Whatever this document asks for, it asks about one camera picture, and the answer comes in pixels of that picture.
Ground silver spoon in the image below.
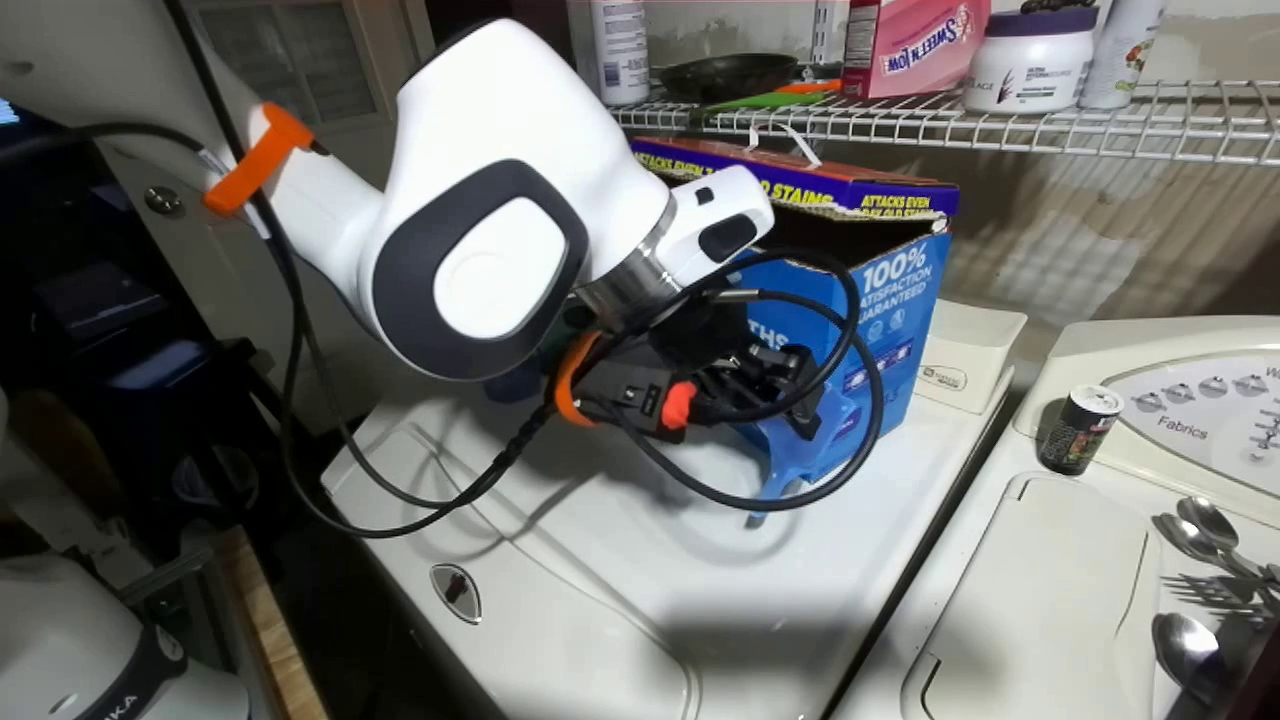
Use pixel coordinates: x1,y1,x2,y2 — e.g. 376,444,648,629
1152,496,1278,579
1152,610,1251,706

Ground white panelled door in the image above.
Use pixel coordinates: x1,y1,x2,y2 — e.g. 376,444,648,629
77,0,462,444

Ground red pink carton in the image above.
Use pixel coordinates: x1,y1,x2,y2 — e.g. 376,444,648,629
841,0,995,103

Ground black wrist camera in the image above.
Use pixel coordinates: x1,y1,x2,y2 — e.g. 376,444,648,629
554,323,712,440

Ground white washing machine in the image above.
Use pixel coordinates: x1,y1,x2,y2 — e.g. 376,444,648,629
315,298,1032,720

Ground orange arm strap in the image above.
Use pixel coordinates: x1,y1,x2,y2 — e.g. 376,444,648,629
201,101,319,226

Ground white dryer machine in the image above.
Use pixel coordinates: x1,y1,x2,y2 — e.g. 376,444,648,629
831,314,1280,720

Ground white wire shelf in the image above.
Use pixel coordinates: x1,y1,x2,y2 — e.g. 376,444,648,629
592,75,1280,172

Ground small dark spice jar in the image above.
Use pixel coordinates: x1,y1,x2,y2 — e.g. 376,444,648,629
1036,380,1130,480

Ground white jar purple lid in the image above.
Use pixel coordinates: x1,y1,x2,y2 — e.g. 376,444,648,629
966,6,1105,117

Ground green orange item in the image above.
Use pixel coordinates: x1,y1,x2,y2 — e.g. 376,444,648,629
712,75,854,119

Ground tall white bottle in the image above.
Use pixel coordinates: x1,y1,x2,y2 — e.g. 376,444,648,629
572,0,656,112

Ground silver fork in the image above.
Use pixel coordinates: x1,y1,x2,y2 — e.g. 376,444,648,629
1158,574,1272,621

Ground white printed bottle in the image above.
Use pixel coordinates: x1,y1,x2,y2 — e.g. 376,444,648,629
1075,0,1176,112

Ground wooden plank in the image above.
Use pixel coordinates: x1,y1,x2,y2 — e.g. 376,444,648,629
216,524,332,720

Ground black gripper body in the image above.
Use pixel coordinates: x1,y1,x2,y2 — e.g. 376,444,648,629
685,315,821,432

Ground black frying pan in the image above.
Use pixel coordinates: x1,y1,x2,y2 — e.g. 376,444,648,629
656,52,803,107

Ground blue cardboard detergent box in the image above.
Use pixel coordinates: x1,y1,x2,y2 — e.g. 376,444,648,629
623,133,966,507

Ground silver door knob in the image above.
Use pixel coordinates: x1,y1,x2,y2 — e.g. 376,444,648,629
139,180,191,222

